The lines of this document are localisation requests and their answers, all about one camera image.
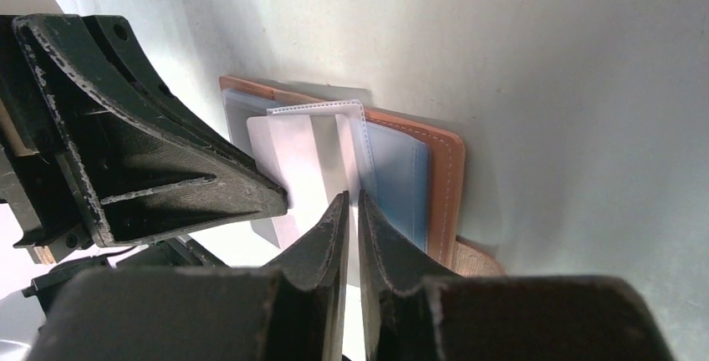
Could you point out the silver card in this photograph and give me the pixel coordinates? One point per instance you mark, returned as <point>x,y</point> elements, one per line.
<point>312,157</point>

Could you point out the tan leather card holder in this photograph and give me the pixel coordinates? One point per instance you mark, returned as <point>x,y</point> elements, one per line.
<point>415,170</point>

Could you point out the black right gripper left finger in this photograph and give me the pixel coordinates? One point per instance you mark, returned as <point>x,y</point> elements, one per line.
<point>292,308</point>

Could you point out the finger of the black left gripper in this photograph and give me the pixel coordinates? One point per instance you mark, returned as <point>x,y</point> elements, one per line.
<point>97,151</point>

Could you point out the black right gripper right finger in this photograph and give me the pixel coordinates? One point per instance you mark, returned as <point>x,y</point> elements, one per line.
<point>416,309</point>

